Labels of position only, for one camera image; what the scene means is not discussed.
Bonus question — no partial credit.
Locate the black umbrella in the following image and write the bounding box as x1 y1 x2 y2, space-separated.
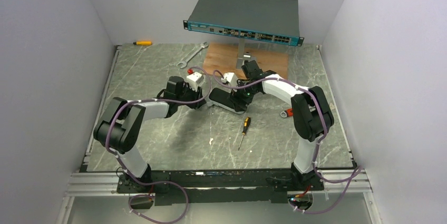
206 87 247 114

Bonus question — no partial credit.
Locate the brown plywood board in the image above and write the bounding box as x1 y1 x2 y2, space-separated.
202 43 288 79

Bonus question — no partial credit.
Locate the teal network switch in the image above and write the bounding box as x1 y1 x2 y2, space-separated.
183 0 304 46

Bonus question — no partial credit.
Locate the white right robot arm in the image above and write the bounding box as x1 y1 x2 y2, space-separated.
221 61 334 182

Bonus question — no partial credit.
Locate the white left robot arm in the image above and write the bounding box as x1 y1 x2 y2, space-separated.
93 72 206 183

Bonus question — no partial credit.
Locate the silver open end wrench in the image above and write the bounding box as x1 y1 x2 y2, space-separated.
176 42 209 69

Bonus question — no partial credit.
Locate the yellow black screwdriver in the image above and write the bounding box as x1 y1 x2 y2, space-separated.
238 116 251 150

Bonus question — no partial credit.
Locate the yellow utility knife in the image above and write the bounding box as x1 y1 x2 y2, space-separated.
133 41 152 46

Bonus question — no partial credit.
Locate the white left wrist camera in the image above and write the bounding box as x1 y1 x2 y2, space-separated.
186 69 204 91

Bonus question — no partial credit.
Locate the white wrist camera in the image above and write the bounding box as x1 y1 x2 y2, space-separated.
221 72 238 87
186 69 204 91

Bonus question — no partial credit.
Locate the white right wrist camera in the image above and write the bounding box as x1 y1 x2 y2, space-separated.
221 72 238 87

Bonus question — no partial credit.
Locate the metal stand bracket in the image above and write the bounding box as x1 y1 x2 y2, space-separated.
236 38 256 69

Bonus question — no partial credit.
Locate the red handled adjustable wrench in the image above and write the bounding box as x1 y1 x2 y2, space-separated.
280 109 293 118

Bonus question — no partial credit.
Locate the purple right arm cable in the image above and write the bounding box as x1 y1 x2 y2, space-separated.
213 70 364 215

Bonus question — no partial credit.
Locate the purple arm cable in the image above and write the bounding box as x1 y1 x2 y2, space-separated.
213 70 364 215
108 66 212 224

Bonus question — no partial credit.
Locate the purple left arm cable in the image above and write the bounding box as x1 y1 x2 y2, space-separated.
108 66 212 224

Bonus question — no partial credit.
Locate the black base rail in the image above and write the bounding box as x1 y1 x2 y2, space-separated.
116 168 324 206

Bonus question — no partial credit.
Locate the aluminium frame profile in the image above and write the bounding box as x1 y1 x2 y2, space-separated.
56 170 383 223

